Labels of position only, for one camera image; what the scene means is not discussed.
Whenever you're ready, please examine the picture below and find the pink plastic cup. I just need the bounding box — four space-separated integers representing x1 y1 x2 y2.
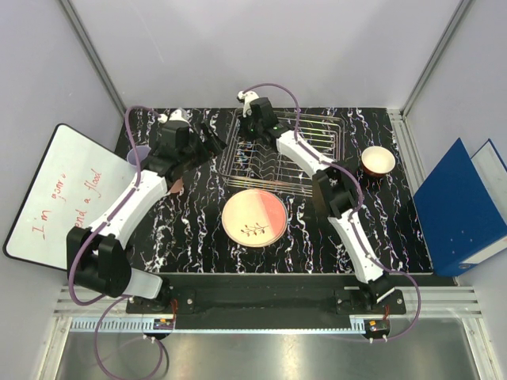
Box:
169 178 184 194

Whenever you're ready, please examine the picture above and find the lavender plastic cup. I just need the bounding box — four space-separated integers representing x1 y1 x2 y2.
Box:
126 146 151 170

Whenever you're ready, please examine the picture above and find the pink and cream plate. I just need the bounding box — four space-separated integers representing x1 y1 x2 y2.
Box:
221 189 288 248

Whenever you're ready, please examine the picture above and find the red floral ceramic bowl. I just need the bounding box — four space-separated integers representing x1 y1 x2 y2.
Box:
360 146 396 177

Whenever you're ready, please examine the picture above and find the blue and cream plate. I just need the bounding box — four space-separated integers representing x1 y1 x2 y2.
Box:
272 213 288 241

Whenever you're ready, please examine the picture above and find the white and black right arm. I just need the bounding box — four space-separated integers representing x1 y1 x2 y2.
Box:
238 91 394 314

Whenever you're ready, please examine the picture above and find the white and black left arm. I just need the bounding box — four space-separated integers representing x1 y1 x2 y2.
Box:
66 117 227 314

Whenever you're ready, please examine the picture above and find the white whiteboard with red writing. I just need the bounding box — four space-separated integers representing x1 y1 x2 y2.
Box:
3 123 135 270

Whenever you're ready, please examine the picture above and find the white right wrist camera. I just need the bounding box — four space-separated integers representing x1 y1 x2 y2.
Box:
237 90 259 118

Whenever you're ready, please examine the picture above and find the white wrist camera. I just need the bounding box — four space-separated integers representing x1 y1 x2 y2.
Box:
237 90 259 118
157 108 190 129

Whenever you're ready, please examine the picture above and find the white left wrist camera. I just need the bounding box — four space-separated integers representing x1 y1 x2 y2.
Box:
157 108 190 129

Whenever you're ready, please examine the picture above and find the chrome wire dish rack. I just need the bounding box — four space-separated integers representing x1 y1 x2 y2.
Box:
218 108 345 197

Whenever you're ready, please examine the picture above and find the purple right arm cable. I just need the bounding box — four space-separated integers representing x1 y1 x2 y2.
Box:
243 82 421 341

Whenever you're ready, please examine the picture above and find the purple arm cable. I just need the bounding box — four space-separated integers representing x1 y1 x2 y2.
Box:
67 104 171 379
243 82 421 341

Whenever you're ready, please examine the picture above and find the aluminium frame rail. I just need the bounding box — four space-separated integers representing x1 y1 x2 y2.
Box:
400 0 475 118
57 0 126 116

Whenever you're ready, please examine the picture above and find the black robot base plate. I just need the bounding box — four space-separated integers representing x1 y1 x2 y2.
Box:
125 272 405 316

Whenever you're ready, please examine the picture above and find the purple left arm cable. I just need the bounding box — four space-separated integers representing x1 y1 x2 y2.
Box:
67 104 171 379

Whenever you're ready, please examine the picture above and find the blue ring binder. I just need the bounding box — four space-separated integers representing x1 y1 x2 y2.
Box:
414 139 506 277

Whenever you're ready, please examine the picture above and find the right aluminium frame rail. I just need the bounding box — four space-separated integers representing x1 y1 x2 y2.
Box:
400 0 475 118

